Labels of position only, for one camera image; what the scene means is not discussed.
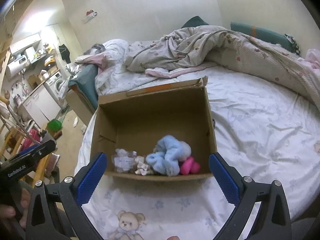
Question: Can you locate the white sock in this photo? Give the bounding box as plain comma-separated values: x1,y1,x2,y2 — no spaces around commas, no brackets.
112,148,137,173

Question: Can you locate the beige lace scrunchie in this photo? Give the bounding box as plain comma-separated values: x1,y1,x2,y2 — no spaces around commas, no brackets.
134,156,155,176

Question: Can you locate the light blue fluffy scrunchie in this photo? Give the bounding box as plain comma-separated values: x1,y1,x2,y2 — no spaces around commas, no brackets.
146,135,181,177

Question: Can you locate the pink rubber duck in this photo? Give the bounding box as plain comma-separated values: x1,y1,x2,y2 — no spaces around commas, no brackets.
180,157,201,175

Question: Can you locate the person's left hand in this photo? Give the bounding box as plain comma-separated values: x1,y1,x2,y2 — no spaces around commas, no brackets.
1,188,31,232

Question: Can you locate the pink bag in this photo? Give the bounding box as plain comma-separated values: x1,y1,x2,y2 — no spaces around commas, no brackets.
21,128,43,151

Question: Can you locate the green plastic container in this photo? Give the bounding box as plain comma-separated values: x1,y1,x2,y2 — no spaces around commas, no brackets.
48,119,62,132

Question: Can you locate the white cabinet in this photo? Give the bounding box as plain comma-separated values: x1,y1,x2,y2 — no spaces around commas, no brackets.
18,85,61,128

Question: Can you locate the white floral bed sheet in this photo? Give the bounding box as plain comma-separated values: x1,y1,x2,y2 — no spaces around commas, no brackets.
75,38,320,240

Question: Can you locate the brown cardboard box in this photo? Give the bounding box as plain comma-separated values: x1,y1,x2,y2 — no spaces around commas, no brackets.
91,76,217,181

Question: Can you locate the teal pillow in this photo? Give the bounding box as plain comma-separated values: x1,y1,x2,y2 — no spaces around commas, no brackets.
68,64,98,111

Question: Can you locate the beige floral quilt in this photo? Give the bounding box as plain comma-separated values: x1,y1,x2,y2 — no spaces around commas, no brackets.
123,25,319,106

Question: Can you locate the wooden chair frame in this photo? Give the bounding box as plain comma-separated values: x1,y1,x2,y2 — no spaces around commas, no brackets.
1,96,56,186

